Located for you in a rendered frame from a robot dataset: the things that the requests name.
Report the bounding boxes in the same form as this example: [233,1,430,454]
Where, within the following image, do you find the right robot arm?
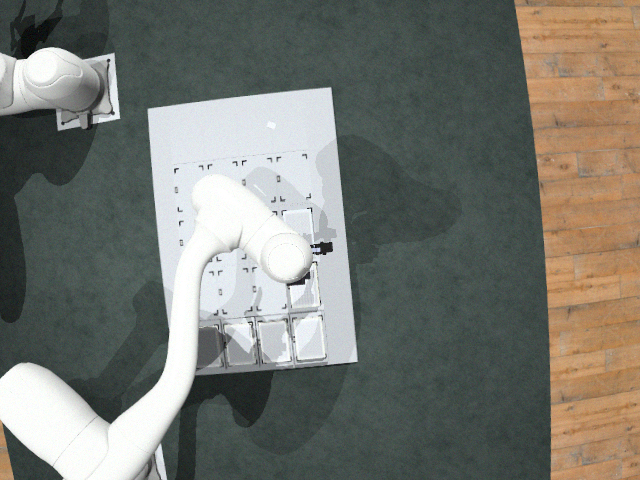
[0,174,313,480]

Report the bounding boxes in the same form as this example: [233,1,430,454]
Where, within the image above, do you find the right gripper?
[310,242,333,255]

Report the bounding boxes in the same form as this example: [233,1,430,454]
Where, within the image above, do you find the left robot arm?
[0,48,113,129]

